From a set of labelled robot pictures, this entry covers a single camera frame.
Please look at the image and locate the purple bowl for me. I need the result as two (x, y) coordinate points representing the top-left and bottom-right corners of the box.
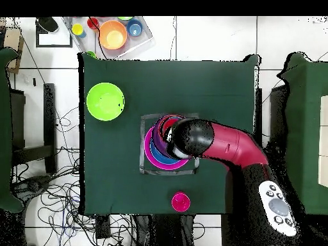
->
(152, 114), (188, 158)

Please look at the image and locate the large blue bowl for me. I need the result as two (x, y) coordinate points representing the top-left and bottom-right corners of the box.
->
(149, 139), (181, 165)

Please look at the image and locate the large pink bowl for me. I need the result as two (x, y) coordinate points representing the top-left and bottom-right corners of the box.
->
(143, 125), (192, 170)

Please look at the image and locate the pink cup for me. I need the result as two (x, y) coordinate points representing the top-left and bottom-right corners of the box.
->
(171, 191), (191, 213)

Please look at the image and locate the dark green table cloth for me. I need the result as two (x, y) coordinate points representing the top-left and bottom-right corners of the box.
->
(78, 52), (262, 217)

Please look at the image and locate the large green bowl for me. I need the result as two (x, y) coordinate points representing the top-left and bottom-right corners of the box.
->
(86, 82), (126, 122)

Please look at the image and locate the black power strip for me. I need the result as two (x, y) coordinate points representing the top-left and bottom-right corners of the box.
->
(95, 215), (111, 239)

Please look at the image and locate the blue cup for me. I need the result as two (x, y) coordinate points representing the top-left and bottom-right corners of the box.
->
(126, 19), (144, 37)

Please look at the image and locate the large orange bowl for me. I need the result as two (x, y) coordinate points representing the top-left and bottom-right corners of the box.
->
(99, 20), (128, 51)

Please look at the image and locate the clear plastic tray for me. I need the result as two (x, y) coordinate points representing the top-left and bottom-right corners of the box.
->
(62, 16), (154, 60)

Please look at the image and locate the green covered side table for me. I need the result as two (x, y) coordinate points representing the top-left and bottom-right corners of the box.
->
(0, 47), (25, 213)
(277, 52), (328, 216)

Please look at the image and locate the yellow cup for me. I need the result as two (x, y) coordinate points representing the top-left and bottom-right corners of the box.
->
(71, 23), (87, 39)

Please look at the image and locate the black floor device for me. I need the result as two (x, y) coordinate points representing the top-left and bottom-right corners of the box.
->
(13, 175), (52, 195)

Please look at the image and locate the beige box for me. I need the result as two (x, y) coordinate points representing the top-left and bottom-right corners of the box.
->
(317, 95), (328, 188)

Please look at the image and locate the person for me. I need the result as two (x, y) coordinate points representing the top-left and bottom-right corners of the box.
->
(35, 17), (60, 33)

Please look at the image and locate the brown cardboard box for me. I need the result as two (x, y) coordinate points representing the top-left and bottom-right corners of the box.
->
(3, 25), (25, 75)

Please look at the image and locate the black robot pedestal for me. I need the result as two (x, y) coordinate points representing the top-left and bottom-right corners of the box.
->
(134, 214), (195, 246)

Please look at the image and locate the black cable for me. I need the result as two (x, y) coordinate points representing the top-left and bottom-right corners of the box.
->
(87, 16), (107, 60)

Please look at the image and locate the black table leg frame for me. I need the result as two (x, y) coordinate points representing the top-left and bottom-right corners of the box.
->
(256, 84), (289, 152)
(10, 83), (58, 175)

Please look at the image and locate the tangle of floor cables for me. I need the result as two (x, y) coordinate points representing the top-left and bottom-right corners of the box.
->
(11, 106), (206, 246)

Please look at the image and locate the black floor tape frame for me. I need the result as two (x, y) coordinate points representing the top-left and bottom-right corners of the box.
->
(35, 24), (73, 49)

